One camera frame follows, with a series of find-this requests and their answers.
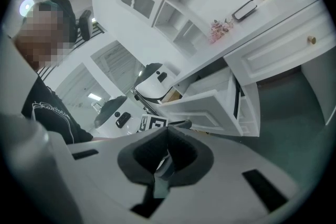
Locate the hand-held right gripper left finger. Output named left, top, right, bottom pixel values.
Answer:
left=49, top=126, right=169, bottom=224

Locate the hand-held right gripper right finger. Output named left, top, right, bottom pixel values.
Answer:
left=151, top=126, right=299, bottom=224

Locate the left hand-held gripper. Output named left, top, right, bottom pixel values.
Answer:
left=136, top=114, right=193, bottom=134

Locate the wide white desk drawer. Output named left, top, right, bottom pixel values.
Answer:
left=224, top=11, right=336, bottom=88

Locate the white desk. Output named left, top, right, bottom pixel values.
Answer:
left=170, top=0, right=336, bottom=138

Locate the white ceiling vent grille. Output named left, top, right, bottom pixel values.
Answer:
left=90, top=40, right=147, bottom=93

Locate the pink flower bouquet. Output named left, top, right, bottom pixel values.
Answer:
left=209, top=18, right=235, bottom=45

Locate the white hutch shelf unit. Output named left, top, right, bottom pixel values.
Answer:
left=91, top=0, right=292, bottom=58

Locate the arched glass cabinet door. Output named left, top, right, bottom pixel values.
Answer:
left=119, top=0, right=156, bottom=19

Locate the black white rectangular device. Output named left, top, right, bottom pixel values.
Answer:
left=232, top=0, right=258, bottom=22

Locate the person's head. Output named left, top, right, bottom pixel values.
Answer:
left=14, top=1, right=76, bottom=72

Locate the round ceiling light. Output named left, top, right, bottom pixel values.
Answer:
left=19, top=0, right=36, bottom=18

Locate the black head-worn camera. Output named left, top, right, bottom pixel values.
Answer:
left=78, top=9, right=93, bottom=41

